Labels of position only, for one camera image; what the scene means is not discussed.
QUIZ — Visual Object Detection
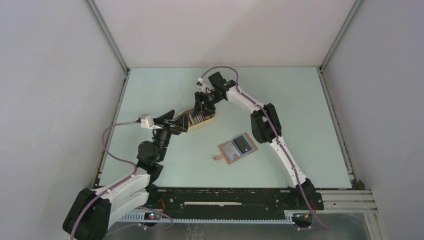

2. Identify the silver VIP credit card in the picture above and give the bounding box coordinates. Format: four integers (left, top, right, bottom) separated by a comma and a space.
220, 141, 241, 164

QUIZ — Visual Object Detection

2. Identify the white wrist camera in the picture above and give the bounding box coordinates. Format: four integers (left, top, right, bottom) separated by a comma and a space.
137, 113, 163, 130
196, 77, 211, 94

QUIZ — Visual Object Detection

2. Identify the pink leather card holder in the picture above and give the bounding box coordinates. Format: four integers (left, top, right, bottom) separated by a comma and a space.
212, 132, 258, 165

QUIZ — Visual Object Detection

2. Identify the stack of grey cards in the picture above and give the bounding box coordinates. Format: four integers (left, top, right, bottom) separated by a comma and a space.
188, 110, 213, 128

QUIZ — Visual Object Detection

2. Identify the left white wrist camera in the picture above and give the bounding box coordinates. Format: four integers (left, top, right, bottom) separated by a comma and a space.
137, 113, 163, 130

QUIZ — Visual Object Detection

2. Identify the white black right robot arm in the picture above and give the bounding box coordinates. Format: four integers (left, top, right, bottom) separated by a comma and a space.
192, 71, 316, 209

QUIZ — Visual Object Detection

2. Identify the white perforated cable duct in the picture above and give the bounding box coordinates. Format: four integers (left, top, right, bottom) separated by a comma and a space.
117, 211, 294, 224

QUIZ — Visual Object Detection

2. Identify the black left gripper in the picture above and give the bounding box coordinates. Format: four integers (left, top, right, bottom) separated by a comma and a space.
150, 110, 189, 162

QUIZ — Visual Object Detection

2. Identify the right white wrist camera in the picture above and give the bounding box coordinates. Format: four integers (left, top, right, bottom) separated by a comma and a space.
196, 77, 211, 94

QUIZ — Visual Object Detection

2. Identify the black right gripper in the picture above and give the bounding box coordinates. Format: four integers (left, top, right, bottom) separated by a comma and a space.
191, 90, 224, 120

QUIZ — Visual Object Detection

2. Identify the aluminium frame rail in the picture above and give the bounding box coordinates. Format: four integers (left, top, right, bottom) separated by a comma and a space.
115, 188, 379, 214

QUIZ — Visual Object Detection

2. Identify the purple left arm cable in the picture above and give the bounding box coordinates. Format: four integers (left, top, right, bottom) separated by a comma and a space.
69, 120, 175, 240

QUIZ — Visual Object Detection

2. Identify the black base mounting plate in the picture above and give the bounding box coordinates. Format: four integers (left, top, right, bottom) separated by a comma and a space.
145, 187, 324, 221

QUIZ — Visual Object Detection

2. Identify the beige oval card tray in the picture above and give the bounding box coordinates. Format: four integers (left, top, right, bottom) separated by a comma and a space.
177, 108, 216, 132

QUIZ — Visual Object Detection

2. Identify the black credit card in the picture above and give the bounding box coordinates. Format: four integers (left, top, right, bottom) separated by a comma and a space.
232, 135, 253, 155

